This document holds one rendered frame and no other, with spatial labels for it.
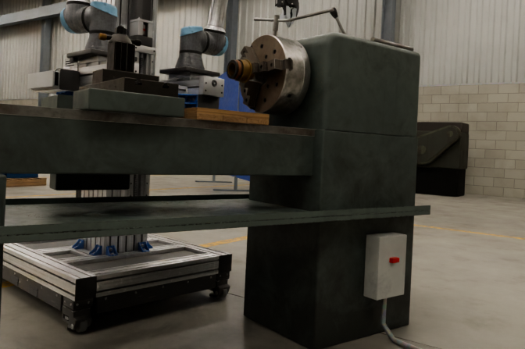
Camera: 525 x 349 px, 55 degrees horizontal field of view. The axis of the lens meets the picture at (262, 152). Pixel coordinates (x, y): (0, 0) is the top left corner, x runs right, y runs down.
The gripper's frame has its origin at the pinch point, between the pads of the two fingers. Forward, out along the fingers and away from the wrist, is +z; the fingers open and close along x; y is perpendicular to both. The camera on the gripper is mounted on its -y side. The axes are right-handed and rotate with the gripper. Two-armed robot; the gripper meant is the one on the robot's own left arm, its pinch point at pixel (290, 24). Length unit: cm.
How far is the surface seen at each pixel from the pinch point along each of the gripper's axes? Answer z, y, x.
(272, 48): 17.1, -18.4, 23.5
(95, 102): 46, -35, 98
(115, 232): 81, -42, 93
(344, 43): 13.2, -34.1, -0.2
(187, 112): 46, -24, 62
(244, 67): 25.8, -16.2, 34.7
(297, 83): 30.8, -27.2, 17.3
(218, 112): 45, -30, 54
